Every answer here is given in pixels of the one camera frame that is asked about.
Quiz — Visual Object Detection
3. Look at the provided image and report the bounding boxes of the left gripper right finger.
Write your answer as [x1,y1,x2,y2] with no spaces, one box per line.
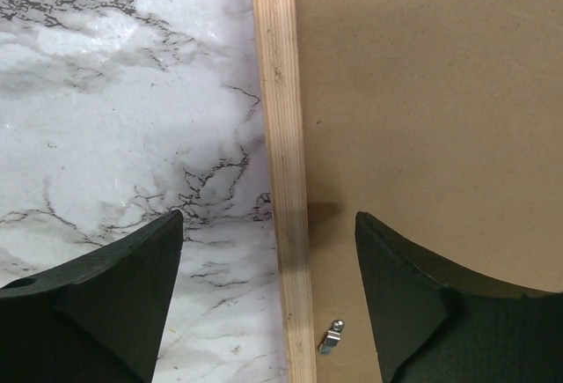
[355,212,562,382]

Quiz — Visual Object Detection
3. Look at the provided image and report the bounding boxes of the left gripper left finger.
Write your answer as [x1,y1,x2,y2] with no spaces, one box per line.
[1,210,183,382]

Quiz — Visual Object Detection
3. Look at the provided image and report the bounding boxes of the pink picture frame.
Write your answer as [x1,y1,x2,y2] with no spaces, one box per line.
[253,0,562,382]

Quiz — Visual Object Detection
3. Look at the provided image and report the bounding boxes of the small metal frame clip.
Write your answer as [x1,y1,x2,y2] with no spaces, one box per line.
[318,320,345,356]

